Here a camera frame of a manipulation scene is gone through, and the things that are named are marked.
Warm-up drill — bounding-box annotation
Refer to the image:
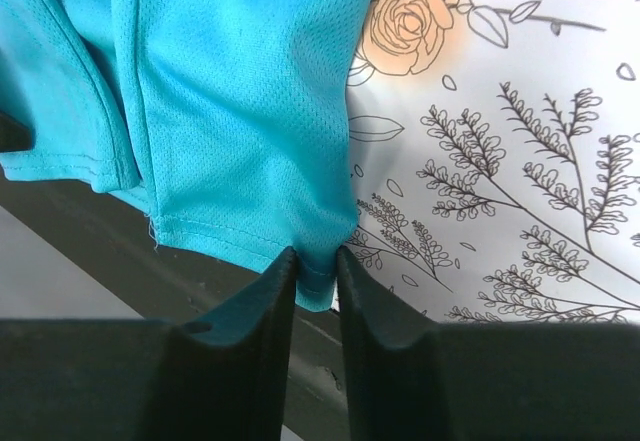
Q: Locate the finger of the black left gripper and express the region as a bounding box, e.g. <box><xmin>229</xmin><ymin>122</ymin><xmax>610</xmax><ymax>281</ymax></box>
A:
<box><xmin>0</xmin><ymin>113</ymin><xmax>33</xmax><ymax>153</ymax></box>

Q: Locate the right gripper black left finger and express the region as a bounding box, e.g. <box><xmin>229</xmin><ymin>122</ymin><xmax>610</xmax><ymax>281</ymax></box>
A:
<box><xmin>1</xmin><ymin>248</ymin><xmax>298</xmax><ymax>440</ymax></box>

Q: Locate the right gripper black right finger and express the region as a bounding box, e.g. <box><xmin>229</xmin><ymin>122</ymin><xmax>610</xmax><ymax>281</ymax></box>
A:
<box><xmin>337</xmin><ymin>248</ymin><xmax>639</xmax><ymax>440</ymax></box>

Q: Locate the teal t-shirt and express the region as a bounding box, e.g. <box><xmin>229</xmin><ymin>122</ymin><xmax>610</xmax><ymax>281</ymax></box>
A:
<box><xmin>1</xmin><ymin>0</ymin><xmax>370</xmax><ymax>312</ymax></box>

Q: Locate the floral patterned table mat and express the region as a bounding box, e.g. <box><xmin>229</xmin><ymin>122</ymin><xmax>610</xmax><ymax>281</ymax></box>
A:
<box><xmin>347</xmin><ymin>0</ymin><xmax>639</xmax><ymax>324</ymax></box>

